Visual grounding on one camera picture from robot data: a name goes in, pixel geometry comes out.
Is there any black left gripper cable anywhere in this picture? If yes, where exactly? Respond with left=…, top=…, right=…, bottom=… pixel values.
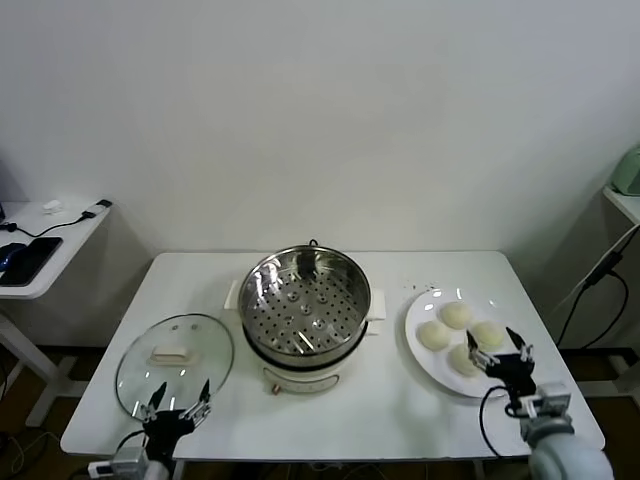
left=116, top=430, right=147, bottom=452

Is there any stainless steamer basket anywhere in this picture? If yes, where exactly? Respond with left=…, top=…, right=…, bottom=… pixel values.
left=237, top=244, right=374, bottom=356

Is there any pale green appliance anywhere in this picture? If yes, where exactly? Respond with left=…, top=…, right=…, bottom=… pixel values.
left=612, top=144, right=640, bottom=196

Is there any white steamed baozi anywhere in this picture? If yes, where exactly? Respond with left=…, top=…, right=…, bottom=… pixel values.
left=417, top=321, right=451, bottom=351
left=471, top=321, right=506, bottom=350
left=446, top=343, right=484, bottom=377
left=439, top=301, right=475, bottom=331

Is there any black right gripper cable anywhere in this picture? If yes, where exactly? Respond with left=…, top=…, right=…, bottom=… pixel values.
left=478, top=384, right=516, bottom=459

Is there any thin white slanted cable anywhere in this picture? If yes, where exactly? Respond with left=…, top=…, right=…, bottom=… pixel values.
left=552, top=227, right=639, bottom=312

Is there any black silver plug adapter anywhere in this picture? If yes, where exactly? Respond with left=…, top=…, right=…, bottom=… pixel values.
left=81, top=198, right=112, bottom=220

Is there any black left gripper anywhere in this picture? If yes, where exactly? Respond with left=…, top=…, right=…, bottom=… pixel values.
left=133, top=378, right=215, bottom=460

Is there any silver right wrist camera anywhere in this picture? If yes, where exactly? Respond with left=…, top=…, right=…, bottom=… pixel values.
left=519, top=382, right=571, bottom=419

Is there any thin black cable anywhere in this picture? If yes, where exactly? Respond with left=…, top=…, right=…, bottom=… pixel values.
left=0, top=209, right=96, bottom=237

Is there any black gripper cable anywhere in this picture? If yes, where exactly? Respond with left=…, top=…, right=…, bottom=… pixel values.
left=478, top=384, right=516, bottom=459
left=116, top=430, right=147, bottom=452

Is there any white round plate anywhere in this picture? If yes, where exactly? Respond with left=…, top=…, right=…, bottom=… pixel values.
left=403, top=287, right=530, bottom=400

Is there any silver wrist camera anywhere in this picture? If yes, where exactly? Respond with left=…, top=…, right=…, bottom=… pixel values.
left=88, top=446, right=151, bottom=477
left=519, top=382, right=571, bottom=419

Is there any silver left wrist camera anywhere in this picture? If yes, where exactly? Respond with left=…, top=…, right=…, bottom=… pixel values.
left=88, top=446, right=151, bottom=477

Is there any black power brick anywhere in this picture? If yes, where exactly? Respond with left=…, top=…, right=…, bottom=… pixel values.
left=584, top=252, right=625, bottom=287

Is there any blue computer mouse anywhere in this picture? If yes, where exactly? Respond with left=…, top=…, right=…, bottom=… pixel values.
left=0, top=241, right=26, bottom=271

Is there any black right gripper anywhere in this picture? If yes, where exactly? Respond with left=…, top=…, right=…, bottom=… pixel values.
left=465, top=326, right=538, bottom=400

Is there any black smartphone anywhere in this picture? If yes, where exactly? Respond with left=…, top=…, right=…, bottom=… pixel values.
left=1, top=236, right=64, bottom=287

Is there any black looped power cable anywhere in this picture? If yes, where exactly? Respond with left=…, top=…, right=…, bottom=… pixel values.
left=555, top=272, right=630, bottom=350

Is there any glass pot lid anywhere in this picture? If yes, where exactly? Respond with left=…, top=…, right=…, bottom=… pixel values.
left=114, top=313, right=236, bottom=424

